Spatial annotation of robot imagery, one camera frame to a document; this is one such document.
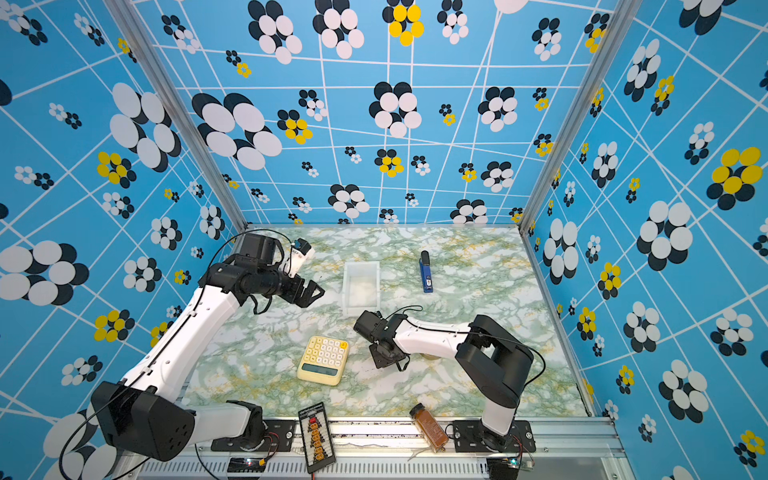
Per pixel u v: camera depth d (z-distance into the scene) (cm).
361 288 102
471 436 72
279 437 73
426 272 102
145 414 38
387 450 72
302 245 69
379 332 68
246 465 72
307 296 69
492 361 46
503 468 69
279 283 65
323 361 84
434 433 71
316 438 72
